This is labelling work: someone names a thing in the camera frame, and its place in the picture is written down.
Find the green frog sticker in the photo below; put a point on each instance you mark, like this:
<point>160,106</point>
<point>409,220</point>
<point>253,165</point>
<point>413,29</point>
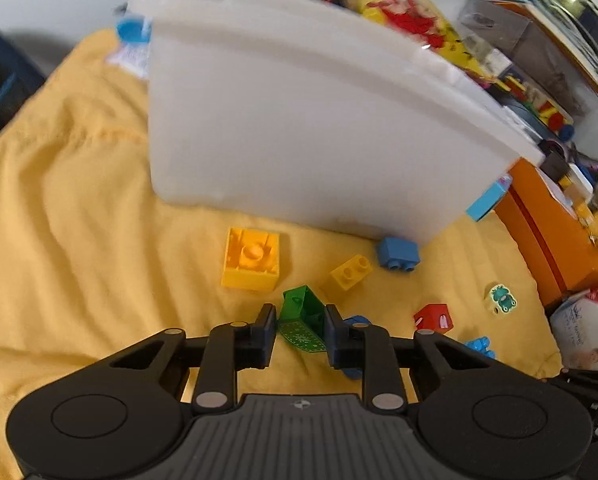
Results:
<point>501,300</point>

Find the orange box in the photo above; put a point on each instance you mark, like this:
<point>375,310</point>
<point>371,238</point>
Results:
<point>554,240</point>

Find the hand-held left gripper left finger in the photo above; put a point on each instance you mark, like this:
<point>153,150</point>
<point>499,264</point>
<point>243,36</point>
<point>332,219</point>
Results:
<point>266,335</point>

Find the red brick with white print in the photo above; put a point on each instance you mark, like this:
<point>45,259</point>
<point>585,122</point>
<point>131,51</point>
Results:
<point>434,317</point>

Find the pile of small colourful bricks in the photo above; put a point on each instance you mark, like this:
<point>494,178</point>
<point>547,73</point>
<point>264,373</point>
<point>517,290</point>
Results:
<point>539,100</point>

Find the small yellow toy brick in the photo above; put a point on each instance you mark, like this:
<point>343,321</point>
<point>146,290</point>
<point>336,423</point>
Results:
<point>351,272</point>

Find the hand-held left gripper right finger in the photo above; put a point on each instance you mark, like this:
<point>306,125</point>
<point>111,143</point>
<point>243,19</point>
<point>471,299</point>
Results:
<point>333,340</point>

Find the yellow red snack bag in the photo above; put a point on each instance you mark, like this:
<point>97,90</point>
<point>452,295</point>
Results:
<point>409,15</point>

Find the green printed toy brick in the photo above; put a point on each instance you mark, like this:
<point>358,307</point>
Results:
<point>299,317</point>

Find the large yellow toy brick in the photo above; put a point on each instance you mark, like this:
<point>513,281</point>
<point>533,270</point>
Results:
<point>251,260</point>

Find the blue and white packet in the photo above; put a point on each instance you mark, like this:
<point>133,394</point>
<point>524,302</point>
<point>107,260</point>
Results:
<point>131,42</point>

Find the light blue toy piece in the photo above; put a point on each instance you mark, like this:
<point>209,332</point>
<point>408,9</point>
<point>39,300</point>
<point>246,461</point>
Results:
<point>479,347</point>

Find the blue toy brick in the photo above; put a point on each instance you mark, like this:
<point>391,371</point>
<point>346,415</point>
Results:
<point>398,254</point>
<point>356,320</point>

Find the yellow cloth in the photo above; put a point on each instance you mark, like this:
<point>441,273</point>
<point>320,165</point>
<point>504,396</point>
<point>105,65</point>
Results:
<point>79,210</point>

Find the white plastic storage bin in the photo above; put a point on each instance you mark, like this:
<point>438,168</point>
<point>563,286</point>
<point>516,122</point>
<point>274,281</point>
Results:
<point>304,125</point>

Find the white wipes packet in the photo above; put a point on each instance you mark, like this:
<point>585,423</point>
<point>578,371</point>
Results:
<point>586,330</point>

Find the grey box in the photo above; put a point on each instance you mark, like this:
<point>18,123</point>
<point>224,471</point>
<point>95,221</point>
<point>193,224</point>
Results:
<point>529,40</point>

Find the blue cardboard box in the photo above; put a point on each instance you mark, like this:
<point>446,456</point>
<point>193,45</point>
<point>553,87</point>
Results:
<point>486,202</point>

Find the dark blue object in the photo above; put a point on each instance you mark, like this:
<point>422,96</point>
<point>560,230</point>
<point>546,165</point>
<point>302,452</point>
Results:
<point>4,75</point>

